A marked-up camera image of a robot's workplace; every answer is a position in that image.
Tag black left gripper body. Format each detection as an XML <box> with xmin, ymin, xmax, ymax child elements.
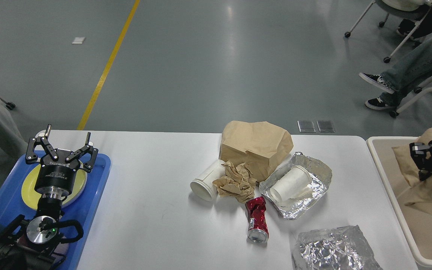
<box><xmin>34</xmin><ymin>148</ymin><xmax>87</xmax><ymax>198</ymax></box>

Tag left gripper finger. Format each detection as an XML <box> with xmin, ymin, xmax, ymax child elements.
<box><xmin>25</xmin><ymin>124</ymin><xmax>60</xmax><ymax>165</ymax></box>
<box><xmin>65</xmin><ymin>132</ymin><xmax>98</xmax><ymax>173</ymax></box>

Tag yellow plastic plate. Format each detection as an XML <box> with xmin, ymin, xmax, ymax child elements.
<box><xmin>21</xmin><ymin>165</ymin><xmax>87</xmax><ymax>210</ymax></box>

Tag aluminium foil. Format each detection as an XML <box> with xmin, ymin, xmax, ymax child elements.
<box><xmin>292</xmin><ymin>225</ymin><xmax>382</xmax><ymax>270</ymax></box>

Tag white paper cup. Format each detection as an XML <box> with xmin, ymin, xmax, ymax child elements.
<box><xmin>270</xmin><ymin>165</ymin><xmax>312</xmax><ymax>203</ymax></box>
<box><xmin>190</xmin><ymin>159</ymin><xmax>226</xmax><ymax>201</ymax></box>

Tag aluminium foil tray sheet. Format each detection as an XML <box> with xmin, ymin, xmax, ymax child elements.
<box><xmin>259</xmin><ymin>152</ymin><xmax>332</xmax><ymax>219</ymax></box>

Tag large brown paper bag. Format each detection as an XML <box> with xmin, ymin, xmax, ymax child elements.
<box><xmin>220</xmin><ymin>121</ymin><xmax>294</xmax><ymax>182</ymax></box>

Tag pink mug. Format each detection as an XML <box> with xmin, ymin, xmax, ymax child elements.
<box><xmin>17</xmin><ymin>234</ymin><xmax>69</xmax><ymax>259</ymax></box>

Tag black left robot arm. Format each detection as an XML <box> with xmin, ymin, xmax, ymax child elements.
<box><xmin>0</xmin><ymin>124</ymin><xmax>98</xmax><ymax>270</ymax></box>

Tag pale green plate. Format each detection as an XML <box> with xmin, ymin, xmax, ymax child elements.
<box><xmin>62</xmin><ymin>179</ymin><xmax>86</xmax><ymax>208</ymax></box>

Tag beige plastic bin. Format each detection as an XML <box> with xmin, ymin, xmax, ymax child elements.
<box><xmin>366</xmin><ymin>136</ymin><xmax>432</xmax><ymax>268</ymax></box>

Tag standing person grey trousers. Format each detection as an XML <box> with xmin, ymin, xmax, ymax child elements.
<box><xmin>0</xmin><ymin>100</ymin><xmax>27</xmax><ymax>158</ymax></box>

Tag blue plastic tray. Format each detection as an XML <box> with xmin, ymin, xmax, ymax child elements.
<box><xmin>0</xmin><ymin>153</ymin><xmax>111</xmax><ymax>270</ymax></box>

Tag seated person in jeans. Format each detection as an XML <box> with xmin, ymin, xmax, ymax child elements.
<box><xmin>359</xmin><ymin>38</ymin><xmax>432</xmax><ymax>110</ymax></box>

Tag floor socket plate right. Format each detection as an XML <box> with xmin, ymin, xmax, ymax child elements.
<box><xmin>316</xmin><ymin>121</ymin><xmax>336</xmax><ymax>133</ymax></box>

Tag floor socket plate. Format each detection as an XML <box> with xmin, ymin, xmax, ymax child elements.
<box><xmin>316</xmin><ymin>121</ymin><xmax>336</xmax><ymax>133</ymax></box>
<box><xmin>297</xmin><ymin>121</ymin><xmax>316</xmax><ymax>133</ymax></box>

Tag floor socket plate left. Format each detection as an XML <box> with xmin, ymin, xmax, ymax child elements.
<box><xmin>297</xmin><ymin>121</ymin><xmax>316</xmax><ymax>133</ymax></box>

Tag white paper cup lying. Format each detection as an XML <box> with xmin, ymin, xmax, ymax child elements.
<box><xmin>190</xmin><ymin>159</ymin><xmax>226</xmax><ymax>201</ymax></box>

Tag white office chair with jacket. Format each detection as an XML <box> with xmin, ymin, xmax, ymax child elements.
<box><xmin>344</xmin><ymin>0</ymin><xmax>432</xmax><ymax>63</ymax></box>

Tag crumpled brown paper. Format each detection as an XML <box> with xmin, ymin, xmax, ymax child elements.
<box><xmin>212</xmin><ymin>161</ymin><xmax>257</xmax><ymax>204</ymax></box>

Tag crushed red soda can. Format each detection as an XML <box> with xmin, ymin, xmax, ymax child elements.
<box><xmin>245</xmin><ymin>196</ymin><xmax>269</xmax><ymax>244</ymax></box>

